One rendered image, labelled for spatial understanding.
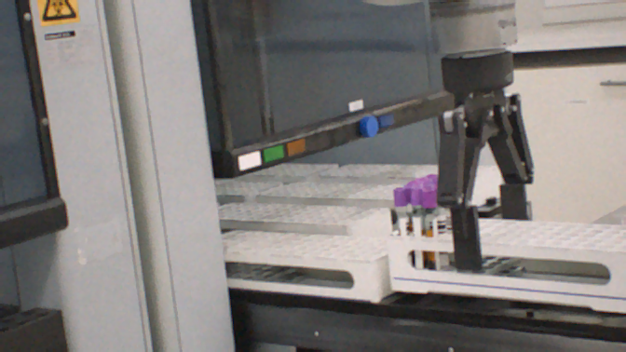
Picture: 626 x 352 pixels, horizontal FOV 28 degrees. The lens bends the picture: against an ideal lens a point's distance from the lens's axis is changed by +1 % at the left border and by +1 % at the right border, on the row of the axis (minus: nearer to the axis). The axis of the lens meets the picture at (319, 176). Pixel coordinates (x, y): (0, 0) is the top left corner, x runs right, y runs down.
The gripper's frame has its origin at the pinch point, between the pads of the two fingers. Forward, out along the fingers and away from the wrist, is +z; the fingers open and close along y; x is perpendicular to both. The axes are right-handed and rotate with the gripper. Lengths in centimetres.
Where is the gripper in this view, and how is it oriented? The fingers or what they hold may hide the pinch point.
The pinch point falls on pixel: (492, 236)
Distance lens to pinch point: 135.8
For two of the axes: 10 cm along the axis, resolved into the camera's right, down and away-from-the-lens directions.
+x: -7.9, -0.1, 6.1
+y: 6.0, -2.0, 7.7
